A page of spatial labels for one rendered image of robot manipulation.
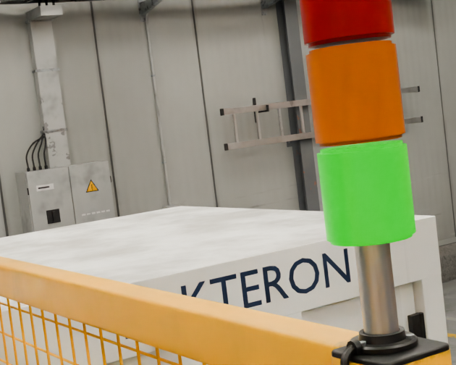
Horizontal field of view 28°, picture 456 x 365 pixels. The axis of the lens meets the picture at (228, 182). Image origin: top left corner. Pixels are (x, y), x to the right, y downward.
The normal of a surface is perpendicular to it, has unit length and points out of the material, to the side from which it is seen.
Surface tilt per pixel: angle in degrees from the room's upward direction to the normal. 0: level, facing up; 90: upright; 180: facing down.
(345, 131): 90
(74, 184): 90
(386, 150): 90
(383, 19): 90
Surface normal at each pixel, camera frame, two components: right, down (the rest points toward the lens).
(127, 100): 0.53, 0.00
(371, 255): -0.22, 0.10
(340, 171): -0.58, 0.13
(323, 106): -0.77, 0.14
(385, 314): 0.29, 0.04
